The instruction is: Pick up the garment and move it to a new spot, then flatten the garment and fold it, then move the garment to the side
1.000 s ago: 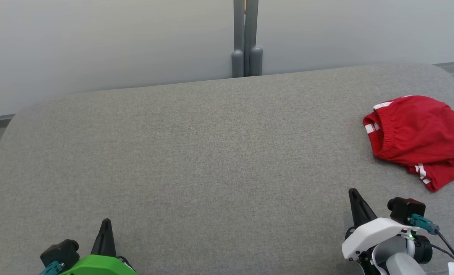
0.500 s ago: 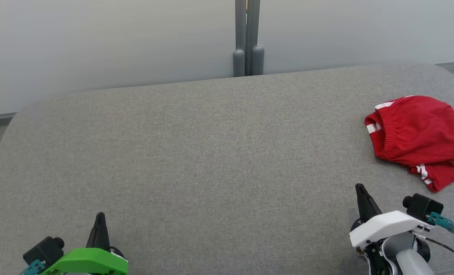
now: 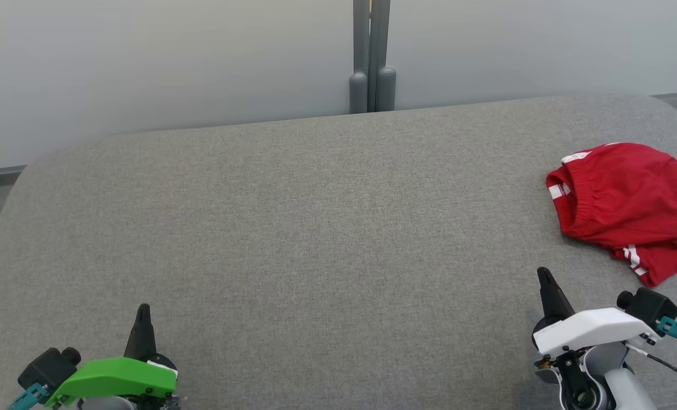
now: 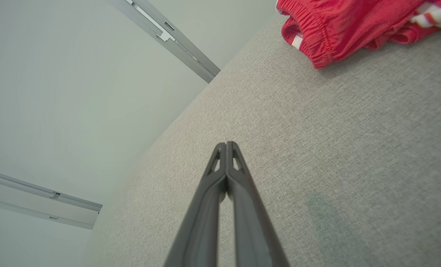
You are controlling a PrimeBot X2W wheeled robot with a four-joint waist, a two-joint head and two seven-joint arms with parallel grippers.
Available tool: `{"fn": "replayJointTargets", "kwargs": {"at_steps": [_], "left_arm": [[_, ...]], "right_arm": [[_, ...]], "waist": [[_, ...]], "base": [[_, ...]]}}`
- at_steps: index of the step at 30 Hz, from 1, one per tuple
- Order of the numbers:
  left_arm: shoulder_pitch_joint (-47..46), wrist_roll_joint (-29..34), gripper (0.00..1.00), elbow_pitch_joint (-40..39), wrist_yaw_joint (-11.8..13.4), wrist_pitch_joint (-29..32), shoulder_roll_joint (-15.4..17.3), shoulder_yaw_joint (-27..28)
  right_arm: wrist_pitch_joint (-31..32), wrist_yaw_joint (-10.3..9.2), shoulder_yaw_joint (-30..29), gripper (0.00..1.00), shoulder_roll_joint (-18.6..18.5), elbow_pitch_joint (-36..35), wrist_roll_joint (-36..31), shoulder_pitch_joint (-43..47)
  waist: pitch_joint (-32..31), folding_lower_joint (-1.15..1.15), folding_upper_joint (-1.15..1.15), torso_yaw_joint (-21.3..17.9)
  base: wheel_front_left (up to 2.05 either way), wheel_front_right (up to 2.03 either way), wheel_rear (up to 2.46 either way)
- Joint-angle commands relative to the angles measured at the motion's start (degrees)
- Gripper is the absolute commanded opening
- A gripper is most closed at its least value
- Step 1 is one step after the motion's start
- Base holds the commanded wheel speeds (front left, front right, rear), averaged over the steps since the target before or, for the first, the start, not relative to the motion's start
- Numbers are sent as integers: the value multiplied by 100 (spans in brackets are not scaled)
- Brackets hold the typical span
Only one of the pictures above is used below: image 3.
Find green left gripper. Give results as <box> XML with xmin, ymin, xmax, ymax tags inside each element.
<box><xmin>44</xmin><ymin>303</ymin><xmax>179</xmax><ymax>408</ymax></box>

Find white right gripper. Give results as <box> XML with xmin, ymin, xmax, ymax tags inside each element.
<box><xmin>532</xmin><ymin>266</ymin><xmax>661</xmax><ymax>359</ymax></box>

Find red jersey with white sleeves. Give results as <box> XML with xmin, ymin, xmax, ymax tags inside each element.
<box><xmin>610</xmin><ymin>235</ymin><xmax>677</xmax><ymax>288</ymax></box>

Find red shorts with white stripe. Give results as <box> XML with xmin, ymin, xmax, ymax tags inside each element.
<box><xmin>545</xmin><ymin>142</ymin><xmax>677</xmax><ymax>252</ymax></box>

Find grey fabric sofa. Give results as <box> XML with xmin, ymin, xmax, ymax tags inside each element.
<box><xmin>0</xmin><ymin>93</ymin><xmax>677</xmax><ymax>410</ymax></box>

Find teal left camera connector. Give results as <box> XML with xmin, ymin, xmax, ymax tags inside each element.
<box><xmin>9</xmin><ymin>382</ymin><xmax>49</xmax><ymax>410</ymax></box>

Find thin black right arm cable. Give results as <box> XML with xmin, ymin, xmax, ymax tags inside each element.
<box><xmin>627</xmin><ymin>342</ymin><xmax>677</xmax><ymax>397</ymax></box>

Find grey metal partition post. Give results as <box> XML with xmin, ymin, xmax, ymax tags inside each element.
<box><xmin>348</xmin><ymin>0</ymin><xmax>397</xmax><ymax>114</ymax></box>

